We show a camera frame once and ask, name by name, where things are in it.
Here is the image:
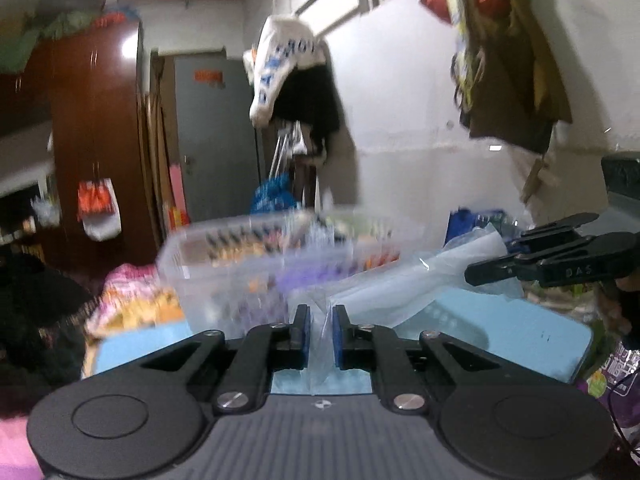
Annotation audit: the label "black hanging garment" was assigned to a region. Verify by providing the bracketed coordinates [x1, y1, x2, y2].
[272, 66, 342, 137]

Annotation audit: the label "pink floral blanket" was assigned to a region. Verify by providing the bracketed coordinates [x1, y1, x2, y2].
[84, 262, 187, 337]

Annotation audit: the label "clear plastic storage box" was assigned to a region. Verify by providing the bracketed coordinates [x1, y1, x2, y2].
[156, 205, 427, 336]

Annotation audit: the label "olive hanging clothes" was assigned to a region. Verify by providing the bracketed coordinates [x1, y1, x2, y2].
[449, 0, 574, 155]

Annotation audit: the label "wooden planks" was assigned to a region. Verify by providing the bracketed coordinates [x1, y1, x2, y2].
[144, 92, 173, 241]

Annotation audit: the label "blue plastic bag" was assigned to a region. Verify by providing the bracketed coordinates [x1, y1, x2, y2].
[250, 172, 297, 214]

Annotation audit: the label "dark cloth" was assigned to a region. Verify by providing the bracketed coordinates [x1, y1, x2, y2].
[0, 251, 97, 413]

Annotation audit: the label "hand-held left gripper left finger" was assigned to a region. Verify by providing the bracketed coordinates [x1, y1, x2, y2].
[127, 304, 312, 409]

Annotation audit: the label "white plastic bag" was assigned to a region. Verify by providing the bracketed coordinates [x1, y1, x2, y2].
[31, 194, 62, 227]

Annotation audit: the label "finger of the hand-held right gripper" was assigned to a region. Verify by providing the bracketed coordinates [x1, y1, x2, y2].
[505, 212, 601, 257]
[464, 231, 640, 289]

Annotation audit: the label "clear plastic bag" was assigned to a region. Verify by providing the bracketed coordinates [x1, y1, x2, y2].
[287, 224, 523, 392]

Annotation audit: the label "pink board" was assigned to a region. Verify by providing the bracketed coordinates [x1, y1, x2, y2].
[168, 162, 192, 227]

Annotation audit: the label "brown wooden wardrobe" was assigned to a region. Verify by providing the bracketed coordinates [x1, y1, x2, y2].
[0, 20, 158, 273]

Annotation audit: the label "blue tote bag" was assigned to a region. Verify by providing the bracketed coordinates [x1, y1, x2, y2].
[446, 207, 507, 248]

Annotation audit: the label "purple tissue pack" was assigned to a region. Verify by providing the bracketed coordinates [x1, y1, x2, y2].
[276, 259, 352, 302]

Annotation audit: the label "red and blue bag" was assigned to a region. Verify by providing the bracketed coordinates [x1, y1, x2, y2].
[92, 6, 141, 28]

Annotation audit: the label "orange and white bag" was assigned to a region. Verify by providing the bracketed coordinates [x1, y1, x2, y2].
[76, 177, 122, 242]

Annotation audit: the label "white hooded sweatshirt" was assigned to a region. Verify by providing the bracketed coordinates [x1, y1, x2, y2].
[243, 15, 332, 128]

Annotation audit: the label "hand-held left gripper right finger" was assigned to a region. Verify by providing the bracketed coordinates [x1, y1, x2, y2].
[333, 304, 507, 409]

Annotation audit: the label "purple printed packet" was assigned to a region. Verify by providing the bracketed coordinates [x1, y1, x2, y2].
[575, 340, 640, 443]

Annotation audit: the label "grey door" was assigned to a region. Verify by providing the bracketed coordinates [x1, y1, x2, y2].
[174, 54, 263, 222]

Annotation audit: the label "green cloth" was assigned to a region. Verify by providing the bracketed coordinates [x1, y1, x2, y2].
[0, 7, 103, 73]

